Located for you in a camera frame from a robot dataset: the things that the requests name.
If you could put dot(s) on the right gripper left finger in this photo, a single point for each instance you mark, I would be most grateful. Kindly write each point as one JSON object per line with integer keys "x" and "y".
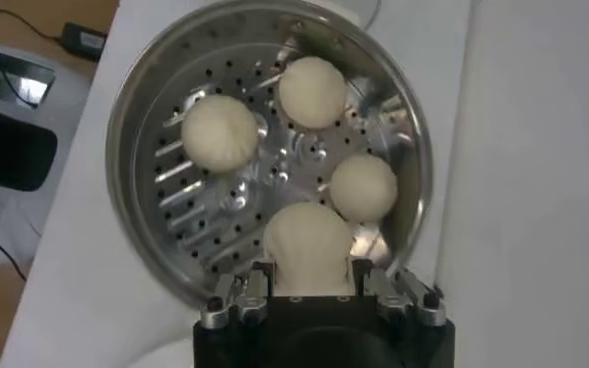
{"x": 251, "y": 295}

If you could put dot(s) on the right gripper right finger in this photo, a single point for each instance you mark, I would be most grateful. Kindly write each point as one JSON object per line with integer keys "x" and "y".
{"x": 389, "y": 295}

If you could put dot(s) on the white steamed baozi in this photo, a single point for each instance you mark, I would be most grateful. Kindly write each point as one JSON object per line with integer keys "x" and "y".
{"x": 219, "y": 132}
{"x": 309, "y": 245}
{"x": 363, "y": 186}
{"x": 312, "y": 91}

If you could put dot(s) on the grey white robot base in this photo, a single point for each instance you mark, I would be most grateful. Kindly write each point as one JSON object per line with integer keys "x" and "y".
{"x": 69, "y": 100}

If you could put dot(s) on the perforated steel steamer basket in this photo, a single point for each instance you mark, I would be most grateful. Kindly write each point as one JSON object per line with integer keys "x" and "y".
{"x": 199, "y": 210}

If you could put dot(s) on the black power adapter brick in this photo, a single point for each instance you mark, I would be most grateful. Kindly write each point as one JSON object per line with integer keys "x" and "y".
{"x": 84, "y": 41}

